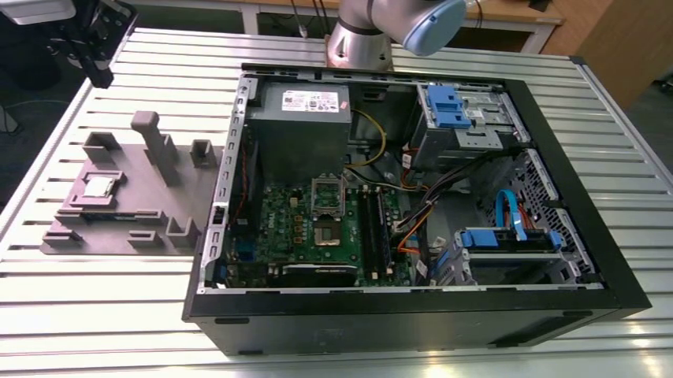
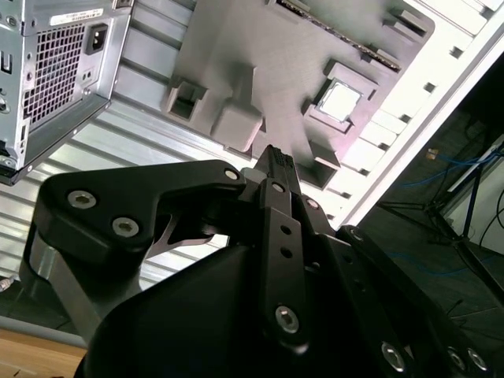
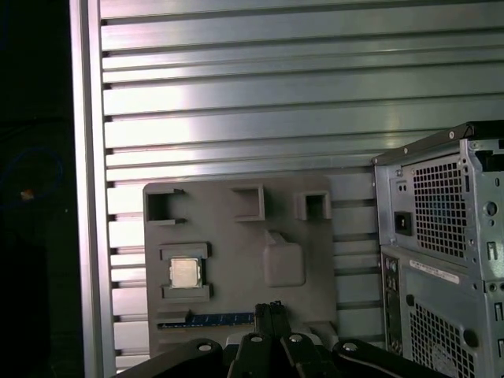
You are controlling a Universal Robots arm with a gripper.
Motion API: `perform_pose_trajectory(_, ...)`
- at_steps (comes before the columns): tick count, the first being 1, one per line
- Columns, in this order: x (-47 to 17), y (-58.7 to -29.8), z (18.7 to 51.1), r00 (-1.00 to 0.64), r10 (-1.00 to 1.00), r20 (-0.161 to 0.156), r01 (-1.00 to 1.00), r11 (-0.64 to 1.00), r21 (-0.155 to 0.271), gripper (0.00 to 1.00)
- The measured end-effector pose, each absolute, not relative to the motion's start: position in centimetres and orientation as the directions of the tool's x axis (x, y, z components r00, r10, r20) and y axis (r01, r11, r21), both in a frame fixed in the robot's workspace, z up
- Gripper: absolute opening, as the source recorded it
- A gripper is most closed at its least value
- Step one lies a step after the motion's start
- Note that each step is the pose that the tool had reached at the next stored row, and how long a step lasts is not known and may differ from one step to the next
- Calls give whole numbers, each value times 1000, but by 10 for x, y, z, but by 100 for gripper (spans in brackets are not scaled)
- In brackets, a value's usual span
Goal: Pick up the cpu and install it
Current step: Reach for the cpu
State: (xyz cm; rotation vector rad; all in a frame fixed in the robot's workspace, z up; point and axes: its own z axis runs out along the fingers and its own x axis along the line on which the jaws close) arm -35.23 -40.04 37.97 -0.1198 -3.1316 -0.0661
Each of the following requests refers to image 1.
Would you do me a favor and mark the hard disk in blue carrier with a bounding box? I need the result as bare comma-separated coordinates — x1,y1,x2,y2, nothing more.
453,227,564,255

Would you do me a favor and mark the CPU with silver top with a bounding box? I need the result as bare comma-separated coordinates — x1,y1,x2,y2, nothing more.
82,176,117,198

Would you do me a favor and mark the large blue drive clip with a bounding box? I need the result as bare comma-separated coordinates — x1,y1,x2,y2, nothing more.
428,84,464,113

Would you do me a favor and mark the silver drive cage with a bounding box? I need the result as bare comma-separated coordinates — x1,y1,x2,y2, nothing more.
412,81,531,171

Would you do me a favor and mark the pale blue flat wire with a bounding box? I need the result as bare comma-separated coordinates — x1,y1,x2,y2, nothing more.
425,246,453,285

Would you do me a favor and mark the black PC case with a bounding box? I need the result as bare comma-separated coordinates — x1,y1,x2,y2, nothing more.
180,61,652,358

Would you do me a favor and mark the small blue drive clip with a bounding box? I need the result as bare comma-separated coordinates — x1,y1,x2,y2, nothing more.
435,109,472,129

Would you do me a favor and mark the orange wire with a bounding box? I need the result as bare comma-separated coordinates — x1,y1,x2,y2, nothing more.
396,231,424,256

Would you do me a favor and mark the black graphics card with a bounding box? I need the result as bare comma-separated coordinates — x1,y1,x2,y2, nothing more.
264,262,359,288

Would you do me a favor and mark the grey power supply unit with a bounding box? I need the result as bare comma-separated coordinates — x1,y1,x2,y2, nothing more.
244,81,352,186

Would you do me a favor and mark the blue expansion slot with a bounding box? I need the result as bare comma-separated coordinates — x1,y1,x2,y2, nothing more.
234,240,257,264

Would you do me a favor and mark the multicolour power wire bundle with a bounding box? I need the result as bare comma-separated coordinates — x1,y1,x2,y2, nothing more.
345,165,427,194

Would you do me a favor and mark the yellow wire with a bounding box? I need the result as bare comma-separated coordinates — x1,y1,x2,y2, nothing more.
345,108,388,169

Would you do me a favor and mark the green motherboard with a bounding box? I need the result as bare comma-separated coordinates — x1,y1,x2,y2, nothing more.
225,183,416,288

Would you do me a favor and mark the white framed desk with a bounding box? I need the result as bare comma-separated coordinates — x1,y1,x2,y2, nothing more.
238,0,343,39

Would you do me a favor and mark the wooden desk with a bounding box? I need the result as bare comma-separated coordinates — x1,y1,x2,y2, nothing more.
461,0,566,54

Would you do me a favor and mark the wooden cabinet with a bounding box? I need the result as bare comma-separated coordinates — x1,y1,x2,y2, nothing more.
575,0,673,107

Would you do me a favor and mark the CPU socket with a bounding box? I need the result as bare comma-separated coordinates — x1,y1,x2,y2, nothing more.
313,218,344,248

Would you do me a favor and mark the silver disk bay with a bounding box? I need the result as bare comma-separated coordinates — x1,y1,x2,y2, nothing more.
428,227,582,287

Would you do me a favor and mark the metal socket cover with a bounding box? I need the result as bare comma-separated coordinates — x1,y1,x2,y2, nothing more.
309,172,348,220

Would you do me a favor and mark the black wire bundle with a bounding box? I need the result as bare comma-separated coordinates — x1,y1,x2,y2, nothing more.
393,147,529,233

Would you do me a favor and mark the grey plastic parts rack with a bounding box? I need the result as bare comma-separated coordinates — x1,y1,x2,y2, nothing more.
38,110,226,257

